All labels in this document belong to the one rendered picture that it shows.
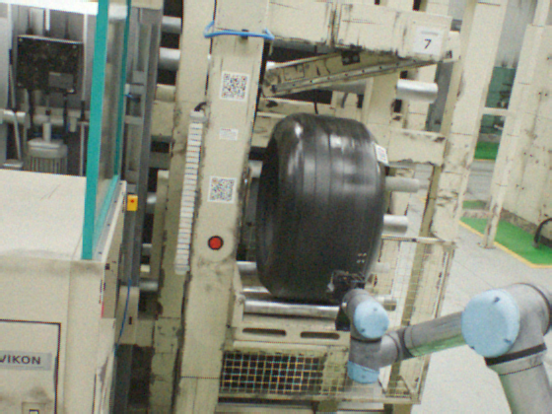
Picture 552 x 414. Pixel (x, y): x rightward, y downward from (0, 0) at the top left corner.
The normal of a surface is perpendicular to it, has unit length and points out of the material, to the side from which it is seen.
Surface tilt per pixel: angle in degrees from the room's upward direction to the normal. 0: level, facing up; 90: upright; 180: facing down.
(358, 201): 68
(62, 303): 90
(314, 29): 90
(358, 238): 89
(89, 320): 90
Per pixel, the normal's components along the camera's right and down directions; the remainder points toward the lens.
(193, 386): 0.15, 0.29
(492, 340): -0.80, -0.10
